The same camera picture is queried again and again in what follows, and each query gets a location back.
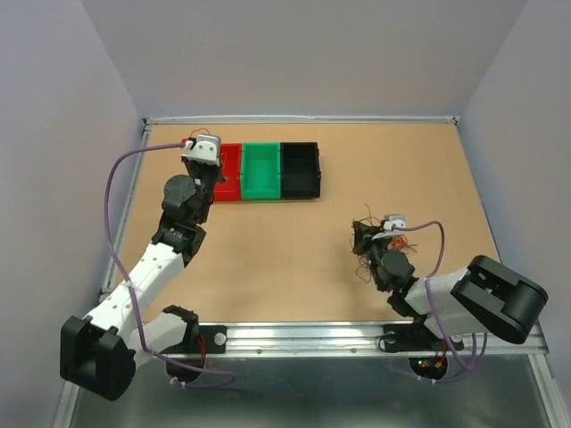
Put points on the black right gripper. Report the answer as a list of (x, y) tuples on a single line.
[(363, 234)]

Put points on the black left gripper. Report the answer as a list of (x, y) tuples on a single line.
[(217, 171)]

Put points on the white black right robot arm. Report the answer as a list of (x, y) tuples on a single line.
[(483, 297)]

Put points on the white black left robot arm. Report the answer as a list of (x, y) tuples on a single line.
[(101, 351)]

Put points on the red plastic bin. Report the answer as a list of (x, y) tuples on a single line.
[(231, 156)]

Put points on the green plastic bin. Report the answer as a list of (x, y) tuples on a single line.
[(261, 171)]

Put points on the black plastic bin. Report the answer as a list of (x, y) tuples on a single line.
[(300, 170)]

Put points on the grey white left wrist camera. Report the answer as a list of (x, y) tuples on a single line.
[(204, 148)]

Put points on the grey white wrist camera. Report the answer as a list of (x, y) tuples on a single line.
[(204, 148), (391, 225)]

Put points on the grey white right wrist camera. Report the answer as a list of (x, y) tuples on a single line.
[(391, 225)]

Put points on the aluminium table edge frame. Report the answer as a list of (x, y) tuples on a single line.
[(292, 261)]

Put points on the aluminium front mounting rail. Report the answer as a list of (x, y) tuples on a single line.
[(307, 340)]

